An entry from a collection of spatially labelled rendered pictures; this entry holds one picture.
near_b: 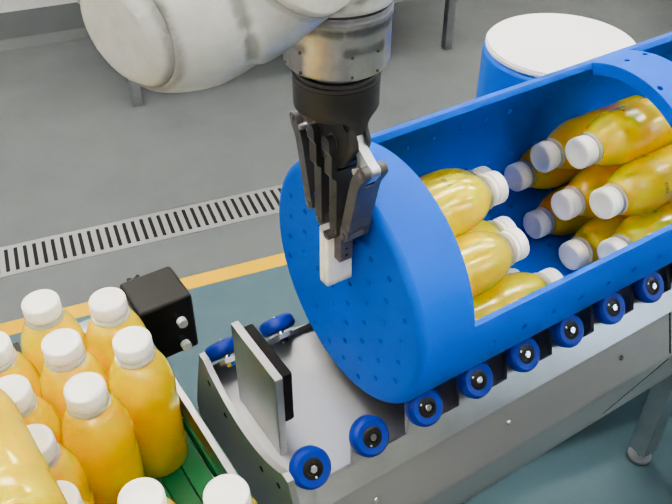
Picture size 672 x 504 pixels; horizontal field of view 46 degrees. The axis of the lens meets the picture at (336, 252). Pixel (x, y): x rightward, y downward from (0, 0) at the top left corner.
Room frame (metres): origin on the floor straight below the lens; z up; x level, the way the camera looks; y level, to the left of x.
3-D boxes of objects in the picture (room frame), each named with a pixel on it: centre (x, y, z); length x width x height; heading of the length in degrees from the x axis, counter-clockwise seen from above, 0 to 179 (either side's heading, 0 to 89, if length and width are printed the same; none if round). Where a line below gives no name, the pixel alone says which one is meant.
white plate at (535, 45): (1.37, -0.42, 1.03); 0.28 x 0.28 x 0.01
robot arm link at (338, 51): (0.61, 0.00, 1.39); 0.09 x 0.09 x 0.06
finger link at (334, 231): (0.60, -0.01, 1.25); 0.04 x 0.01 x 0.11; 123
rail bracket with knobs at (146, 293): (0.72, 0.22, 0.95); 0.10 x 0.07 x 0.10; 33
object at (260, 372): (0.58, 0.08, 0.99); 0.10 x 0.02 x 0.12; 33
